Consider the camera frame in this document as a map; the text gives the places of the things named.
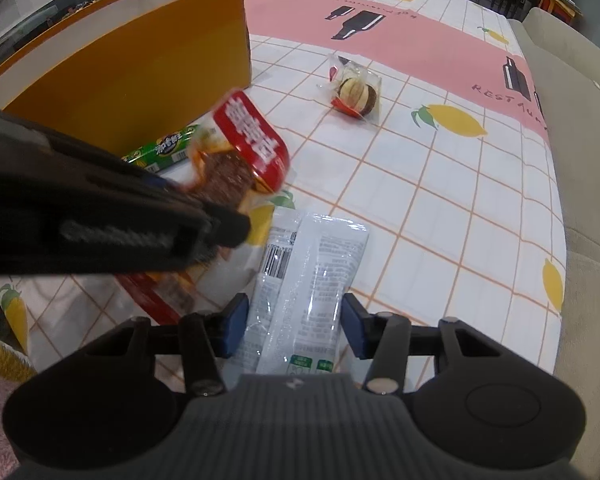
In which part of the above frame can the orange cardboard box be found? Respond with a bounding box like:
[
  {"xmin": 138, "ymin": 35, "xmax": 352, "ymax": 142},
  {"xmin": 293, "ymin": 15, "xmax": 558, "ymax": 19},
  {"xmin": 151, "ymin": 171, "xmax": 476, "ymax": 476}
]
[{"xmin": 0, "ymin": 0, "xmax": 253, "ymax": 161}]

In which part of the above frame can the beige sofa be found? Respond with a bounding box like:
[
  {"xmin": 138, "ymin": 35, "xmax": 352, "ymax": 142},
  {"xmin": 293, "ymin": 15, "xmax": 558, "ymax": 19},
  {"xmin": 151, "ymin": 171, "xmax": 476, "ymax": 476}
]
[{"xmin": 505, "ymin": 7, "xmax": 600, "ymax": 480}]

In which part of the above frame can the small green snack packet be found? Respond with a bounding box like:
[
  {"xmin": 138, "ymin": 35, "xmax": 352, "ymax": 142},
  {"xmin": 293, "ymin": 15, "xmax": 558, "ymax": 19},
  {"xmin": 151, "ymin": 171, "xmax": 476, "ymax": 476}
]
[{"xmin": 121, "ymin": 124, "xmax": 202, "ymax": 168}]

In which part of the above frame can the red spicy tofu snack packet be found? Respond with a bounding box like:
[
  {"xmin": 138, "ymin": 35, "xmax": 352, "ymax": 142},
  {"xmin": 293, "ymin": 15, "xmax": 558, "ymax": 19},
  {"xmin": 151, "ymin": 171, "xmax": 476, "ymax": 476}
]
[{"xmin": 115, "ymin": 89, "xmax": 290, "ymax": 327}]

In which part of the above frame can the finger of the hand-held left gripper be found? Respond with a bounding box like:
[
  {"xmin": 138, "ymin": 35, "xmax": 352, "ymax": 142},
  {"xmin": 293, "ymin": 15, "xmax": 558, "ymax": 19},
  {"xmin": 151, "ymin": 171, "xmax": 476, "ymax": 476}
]
[{"xmin": 0, "ymin": 105, "xmax": 253, "ymax": 248}]

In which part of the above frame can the clear wrapped pastry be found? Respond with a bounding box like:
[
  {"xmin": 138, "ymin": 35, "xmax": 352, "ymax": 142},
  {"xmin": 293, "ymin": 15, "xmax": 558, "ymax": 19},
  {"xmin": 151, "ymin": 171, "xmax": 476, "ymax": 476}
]
[{"xmin": 327, "ymin": 52, "xmax": 383, "ymax": 121}]

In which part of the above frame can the red yellow box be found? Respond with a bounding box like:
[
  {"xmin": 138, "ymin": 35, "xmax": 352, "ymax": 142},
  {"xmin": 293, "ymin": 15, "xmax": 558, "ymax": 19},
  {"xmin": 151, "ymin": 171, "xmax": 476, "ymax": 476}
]
[{"xmin": 539, "ymin": 0, "xmax": 583, "ymax": 26}]

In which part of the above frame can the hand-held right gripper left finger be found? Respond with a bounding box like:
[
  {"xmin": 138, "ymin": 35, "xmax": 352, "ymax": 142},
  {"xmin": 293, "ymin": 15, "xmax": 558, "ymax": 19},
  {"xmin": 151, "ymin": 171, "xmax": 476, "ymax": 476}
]
[{"xmin": 87, "ymin": 292, "xmax": 251, "ymax": 397}]

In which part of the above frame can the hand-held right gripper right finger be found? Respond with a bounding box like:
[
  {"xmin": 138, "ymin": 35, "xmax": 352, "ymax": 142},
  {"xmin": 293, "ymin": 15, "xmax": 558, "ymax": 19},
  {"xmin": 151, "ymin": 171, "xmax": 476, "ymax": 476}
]
[{"xmin": 341, "ymin": 292, "xmax": 507, "ymax": 396}]

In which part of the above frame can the lemon print tablecloth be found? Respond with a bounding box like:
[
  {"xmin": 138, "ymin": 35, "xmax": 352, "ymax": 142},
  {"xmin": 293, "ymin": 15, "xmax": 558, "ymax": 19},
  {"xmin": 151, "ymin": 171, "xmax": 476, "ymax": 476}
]
[{"xmin": 0, "ymin": 0, "xmax": 566, "ymax": 376}]

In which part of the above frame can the clear white candy packet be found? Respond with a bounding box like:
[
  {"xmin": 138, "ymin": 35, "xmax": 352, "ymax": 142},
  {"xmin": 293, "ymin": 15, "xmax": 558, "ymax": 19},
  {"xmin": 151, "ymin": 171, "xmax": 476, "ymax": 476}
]
[{"xmin": 230, "ymin": 207, "xmax": 371, "ymax": 376}]

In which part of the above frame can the pink fuzzy cloth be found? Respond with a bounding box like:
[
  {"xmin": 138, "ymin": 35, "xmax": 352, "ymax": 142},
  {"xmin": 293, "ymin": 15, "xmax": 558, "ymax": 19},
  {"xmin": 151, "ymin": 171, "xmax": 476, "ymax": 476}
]
[{"xmin": 0, "ymin": 332, "xmax": 38, "ymax": 480}]

